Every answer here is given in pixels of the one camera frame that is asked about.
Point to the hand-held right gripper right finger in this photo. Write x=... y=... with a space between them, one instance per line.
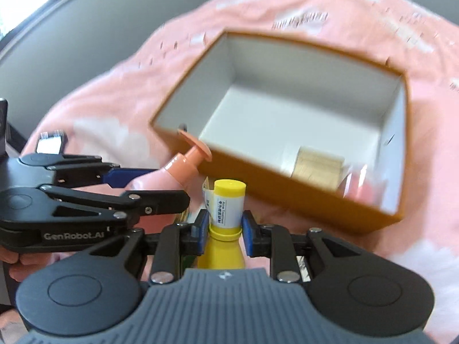
x=250 y=238

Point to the person's left hand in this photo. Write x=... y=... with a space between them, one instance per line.
x=12 y=270

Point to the clear plastic packet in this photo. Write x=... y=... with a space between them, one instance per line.
x=356 y=182

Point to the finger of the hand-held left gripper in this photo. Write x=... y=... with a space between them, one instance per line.
x=157 y=200
x=125 y=177

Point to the orange cardboard box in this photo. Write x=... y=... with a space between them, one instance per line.
x=251 y=186

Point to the yellow bottle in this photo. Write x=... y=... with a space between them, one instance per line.
x=222 y=254

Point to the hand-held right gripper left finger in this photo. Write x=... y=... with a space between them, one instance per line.
x=201 y=234

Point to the pink printed blanket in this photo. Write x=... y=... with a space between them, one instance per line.
x=322 y=25

